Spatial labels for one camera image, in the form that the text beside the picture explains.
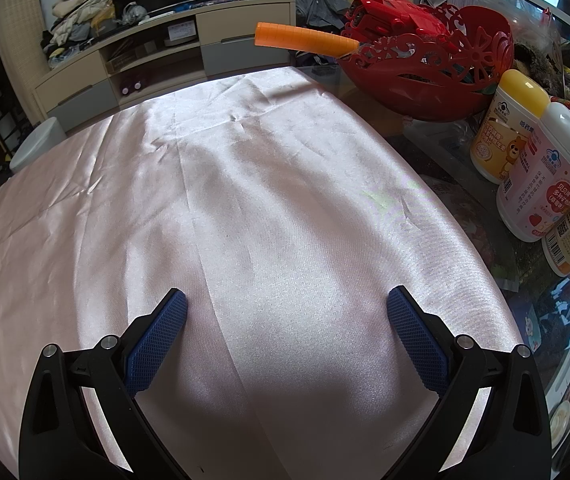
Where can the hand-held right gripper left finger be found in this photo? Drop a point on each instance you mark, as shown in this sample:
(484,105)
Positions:
(157,340)

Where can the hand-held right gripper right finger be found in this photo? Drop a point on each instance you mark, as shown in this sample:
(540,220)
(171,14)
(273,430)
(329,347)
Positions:
(415,340)

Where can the white-lid pink bottle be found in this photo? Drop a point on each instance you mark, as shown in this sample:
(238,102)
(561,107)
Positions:
(540,185)

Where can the yellow-lid white bottle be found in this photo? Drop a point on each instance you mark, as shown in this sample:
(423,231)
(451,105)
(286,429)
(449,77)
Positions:
(500,135)

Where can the white round stool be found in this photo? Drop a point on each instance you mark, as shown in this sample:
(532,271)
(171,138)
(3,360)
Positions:
(40,145)

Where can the red lace plastic basket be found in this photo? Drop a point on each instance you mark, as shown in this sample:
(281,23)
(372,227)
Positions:
(415,85)

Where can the orange foam stick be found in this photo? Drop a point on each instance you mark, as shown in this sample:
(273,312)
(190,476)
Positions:
(305,37)

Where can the grey crumpled bag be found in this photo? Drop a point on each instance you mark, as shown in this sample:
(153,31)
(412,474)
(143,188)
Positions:
(135,14)

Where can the beige television cabinet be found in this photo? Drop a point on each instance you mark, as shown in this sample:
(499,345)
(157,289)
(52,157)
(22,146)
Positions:
(230,20)

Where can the pile of clothes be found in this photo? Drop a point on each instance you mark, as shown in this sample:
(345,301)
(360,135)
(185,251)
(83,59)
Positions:
(75,20)

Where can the red toy car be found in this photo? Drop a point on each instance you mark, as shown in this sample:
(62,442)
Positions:
(390,7)

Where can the clear plastic bag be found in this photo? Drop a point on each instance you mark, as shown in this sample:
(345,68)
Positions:
(510,10)

